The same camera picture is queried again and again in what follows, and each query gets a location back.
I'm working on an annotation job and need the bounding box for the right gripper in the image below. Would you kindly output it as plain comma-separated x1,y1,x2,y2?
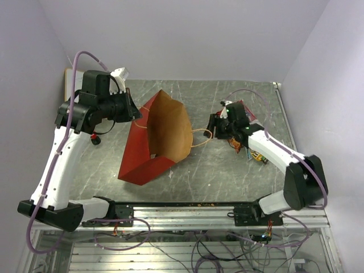
204,114,236,139

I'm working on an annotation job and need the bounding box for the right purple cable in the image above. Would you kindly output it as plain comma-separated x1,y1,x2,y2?
227,89,329,210

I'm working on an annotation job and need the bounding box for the yellow candy packet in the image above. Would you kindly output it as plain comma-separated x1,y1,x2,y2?
250,151,268,164

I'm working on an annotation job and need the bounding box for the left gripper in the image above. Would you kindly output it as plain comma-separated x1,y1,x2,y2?
99,88,144,123

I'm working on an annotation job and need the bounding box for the aluminium frame rail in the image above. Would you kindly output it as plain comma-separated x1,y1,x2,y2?
34,202,330,231

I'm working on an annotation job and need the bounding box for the small whiteboard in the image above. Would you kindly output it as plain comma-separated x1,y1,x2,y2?
64,68,84,101

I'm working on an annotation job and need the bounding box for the red paper bag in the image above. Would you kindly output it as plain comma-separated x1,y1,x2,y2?
118,90,200,185

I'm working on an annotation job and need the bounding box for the silver blue snack packet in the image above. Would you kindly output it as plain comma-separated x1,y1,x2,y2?
245,148,253,161

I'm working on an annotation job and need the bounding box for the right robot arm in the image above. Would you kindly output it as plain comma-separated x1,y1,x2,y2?
204,101,328,225

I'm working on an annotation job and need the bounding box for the large red snack bag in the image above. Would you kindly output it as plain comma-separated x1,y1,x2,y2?
228,100,259,153

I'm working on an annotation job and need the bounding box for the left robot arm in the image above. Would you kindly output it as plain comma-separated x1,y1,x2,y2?
17,68,142,232

